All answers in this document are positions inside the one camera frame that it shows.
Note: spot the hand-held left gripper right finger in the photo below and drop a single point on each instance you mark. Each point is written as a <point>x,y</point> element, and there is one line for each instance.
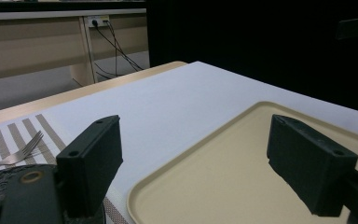
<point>307,168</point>

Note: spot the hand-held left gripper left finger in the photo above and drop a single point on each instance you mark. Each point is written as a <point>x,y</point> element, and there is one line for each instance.
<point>90,161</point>

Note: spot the white power outlet strip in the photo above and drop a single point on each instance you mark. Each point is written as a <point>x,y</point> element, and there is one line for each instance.
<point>98,20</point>

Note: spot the white table cover sheet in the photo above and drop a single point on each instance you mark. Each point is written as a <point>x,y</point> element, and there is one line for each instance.
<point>174,102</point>

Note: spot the beige office desk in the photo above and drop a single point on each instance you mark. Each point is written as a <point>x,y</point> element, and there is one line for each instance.
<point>31,43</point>

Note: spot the silver metal fork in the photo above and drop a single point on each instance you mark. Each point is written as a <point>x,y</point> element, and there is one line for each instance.
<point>18,155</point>

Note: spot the beige plastic tray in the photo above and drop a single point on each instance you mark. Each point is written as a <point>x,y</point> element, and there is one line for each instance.
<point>217,186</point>

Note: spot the striped beige white placemat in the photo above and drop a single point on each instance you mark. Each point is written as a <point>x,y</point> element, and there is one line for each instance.
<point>18,135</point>

